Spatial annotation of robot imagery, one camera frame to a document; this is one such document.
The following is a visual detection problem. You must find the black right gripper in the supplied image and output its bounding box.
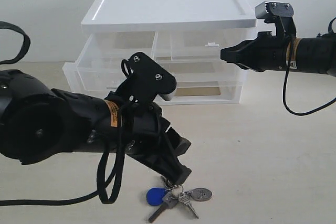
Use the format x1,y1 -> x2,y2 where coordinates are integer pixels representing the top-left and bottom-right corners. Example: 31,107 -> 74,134
220,31 -> 290,72

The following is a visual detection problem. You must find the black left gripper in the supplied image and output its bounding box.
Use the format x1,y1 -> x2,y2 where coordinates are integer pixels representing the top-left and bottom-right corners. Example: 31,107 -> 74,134
123,103 -> 192,184

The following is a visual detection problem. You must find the key bunch with blue fob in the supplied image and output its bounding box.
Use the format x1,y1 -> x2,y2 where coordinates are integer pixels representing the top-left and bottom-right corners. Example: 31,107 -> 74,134
146,176 -> 213,223

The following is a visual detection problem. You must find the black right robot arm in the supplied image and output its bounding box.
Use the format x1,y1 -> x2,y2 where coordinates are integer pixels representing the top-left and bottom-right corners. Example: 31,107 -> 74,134
220,31 -> 335,76

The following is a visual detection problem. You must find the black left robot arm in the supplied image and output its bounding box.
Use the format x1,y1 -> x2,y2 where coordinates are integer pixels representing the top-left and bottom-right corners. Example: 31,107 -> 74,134
1,69 -> 191,184

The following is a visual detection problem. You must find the white plastic drawer cabinet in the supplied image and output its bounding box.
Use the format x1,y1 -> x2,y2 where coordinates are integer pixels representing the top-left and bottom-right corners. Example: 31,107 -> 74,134
80,0 -> 258,105

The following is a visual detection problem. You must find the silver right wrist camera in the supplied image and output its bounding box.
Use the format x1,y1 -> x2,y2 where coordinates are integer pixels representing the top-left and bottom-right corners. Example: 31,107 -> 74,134
254,1 -> 297,38

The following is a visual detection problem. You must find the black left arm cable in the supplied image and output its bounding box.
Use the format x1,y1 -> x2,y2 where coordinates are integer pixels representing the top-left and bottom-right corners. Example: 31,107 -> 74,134
0,20 -> 125,208

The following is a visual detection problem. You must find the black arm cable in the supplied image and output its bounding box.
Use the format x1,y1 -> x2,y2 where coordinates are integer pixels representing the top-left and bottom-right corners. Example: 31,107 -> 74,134
282,16 -> 336,116
0,20 -> 125,208

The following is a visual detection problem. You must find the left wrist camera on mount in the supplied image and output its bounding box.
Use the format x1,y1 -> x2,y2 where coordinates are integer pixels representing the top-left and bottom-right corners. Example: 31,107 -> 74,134
116,52 -> 177,115

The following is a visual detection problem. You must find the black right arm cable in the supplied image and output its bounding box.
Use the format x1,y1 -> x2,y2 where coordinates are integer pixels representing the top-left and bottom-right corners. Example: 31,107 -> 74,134
282,16 -> 336,116

